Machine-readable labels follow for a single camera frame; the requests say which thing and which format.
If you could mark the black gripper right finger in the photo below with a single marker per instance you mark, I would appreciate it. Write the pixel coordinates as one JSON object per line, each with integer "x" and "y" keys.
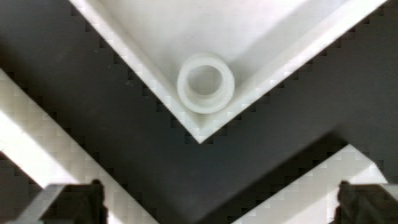
{"x": 367, "y": 204}

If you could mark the white U-shaped obstacle fence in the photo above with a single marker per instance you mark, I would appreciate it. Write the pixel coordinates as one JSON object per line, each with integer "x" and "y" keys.
{"x": 57, "y": 164}

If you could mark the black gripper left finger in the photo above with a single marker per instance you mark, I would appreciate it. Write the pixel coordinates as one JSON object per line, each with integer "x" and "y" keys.
{"x": 67, "y": 204}

